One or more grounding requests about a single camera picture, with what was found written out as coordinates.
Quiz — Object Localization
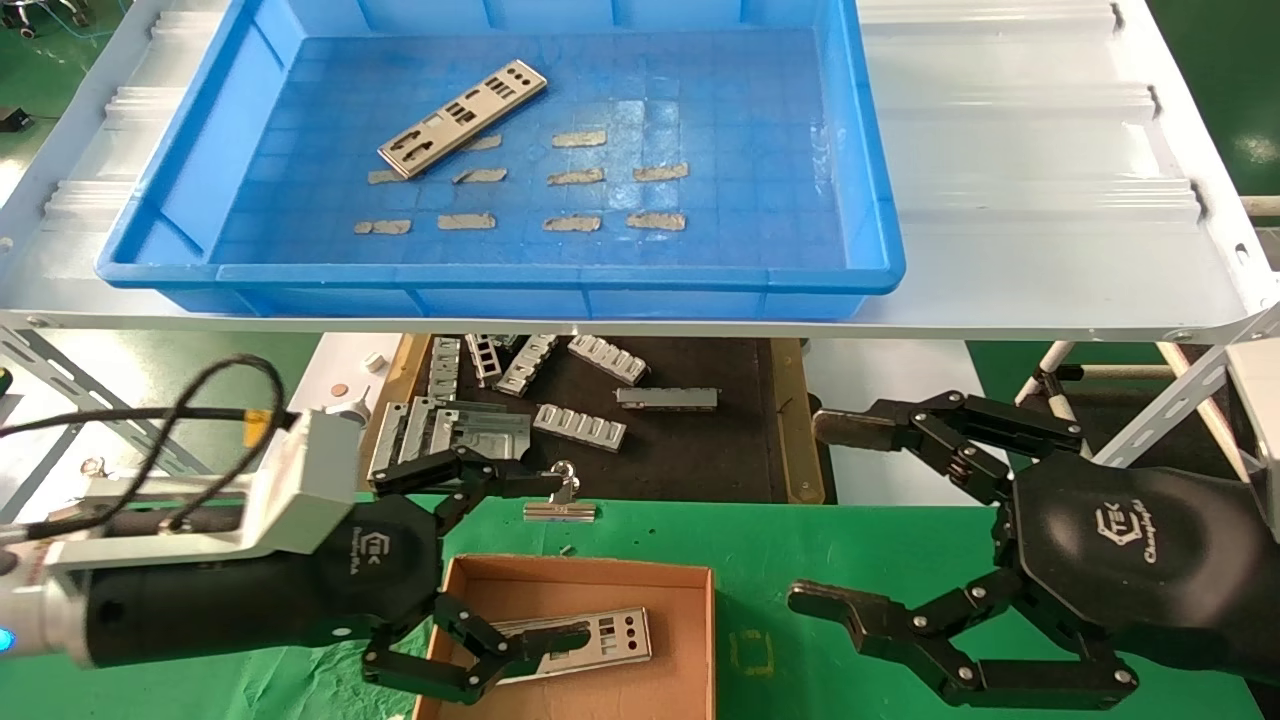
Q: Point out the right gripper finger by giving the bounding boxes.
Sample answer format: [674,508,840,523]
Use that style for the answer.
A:
[812,390,1086,506]

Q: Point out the small grey metal bracket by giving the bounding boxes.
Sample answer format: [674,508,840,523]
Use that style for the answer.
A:
[367,400,411,478]
[397,397,461,466]

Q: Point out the blue plastic tray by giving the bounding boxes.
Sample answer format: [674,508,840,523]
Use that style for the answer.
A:
[97,0,907,321]

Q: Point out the slotted grey metal bracket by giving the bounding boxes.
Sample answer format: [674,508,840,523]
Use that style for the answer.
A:
[428,337,463,403]
[465,335,506,389]
[497,335,561,398]

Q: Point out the long grey metal bar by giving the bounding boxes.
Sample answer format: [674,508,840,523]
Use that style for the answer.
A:
[615,387,721,412]

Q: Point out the brown cardboard box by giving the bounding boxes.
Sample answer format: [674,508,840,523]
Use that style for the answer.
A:
[412,553,717,720]

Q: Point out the white lean pipe frame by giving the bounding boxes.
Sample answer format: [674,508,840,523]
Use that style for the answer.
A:
[1000,340,1251,481]

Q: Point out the grey perforated shelf brace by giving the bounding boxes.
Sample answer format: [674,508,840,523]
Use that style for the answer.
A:
[1090,300,1280,471]
[0,325,211,481]

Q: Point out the green tablecloth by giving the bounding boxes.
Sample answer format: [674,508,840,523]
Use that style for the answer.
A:
[0,485,1266,720]

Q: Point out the white ribbed shelf board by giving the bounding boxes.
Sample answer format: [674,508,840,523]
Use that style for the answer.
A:
[0,0,1280,343]

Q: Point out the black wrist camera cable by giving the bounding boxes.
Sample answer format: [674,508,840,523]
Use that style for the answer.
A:
[0,353,301,541]

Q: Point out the ribbed grey metal part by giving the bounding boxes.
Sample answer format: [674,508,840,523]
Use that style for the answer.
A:
[533,403,628,453]
[567,335,651,386]

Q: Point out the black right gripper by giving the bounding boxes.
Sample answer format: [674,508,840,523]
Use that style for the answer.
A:
[788,452,1280,713]

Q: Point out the office chair wheel base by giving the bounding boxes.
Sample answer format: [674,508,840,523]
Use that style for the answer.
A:
[0,0,96,41]

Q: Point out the large grey metal plate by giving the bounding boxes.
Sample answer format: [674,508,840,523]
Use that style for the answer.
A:
[400,400,533,473]

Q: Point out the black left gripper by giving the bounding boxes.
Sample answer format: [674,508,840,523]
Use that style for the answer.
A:
[85,445,593,706]

